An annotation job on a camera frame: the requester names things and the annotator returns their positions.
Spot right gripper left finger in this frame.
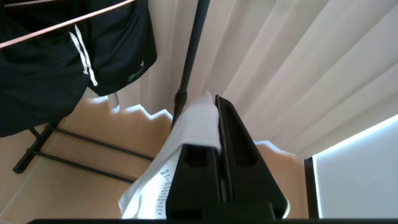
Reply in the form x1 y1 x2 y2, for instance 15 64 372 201
165 143 223 219

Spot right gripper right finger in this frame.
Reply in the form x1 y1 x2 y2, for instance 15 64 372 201
215 95 289 219

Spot white garment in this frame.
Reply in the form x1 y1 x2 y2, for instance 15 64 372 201
118 91 223 220

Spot black shorts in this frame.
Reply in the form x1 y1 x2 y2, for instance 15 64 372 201
0 0 158 138

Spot pink clothes hanger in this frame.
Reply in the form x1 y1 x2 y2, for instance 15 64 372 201
0 0 136 50

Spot black clothes rack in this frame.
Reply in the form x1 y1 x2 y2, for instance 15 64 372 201
12 0 211 185

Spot beige curtain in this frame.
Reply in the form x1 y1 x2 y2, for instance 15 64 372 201
83 0 398 159

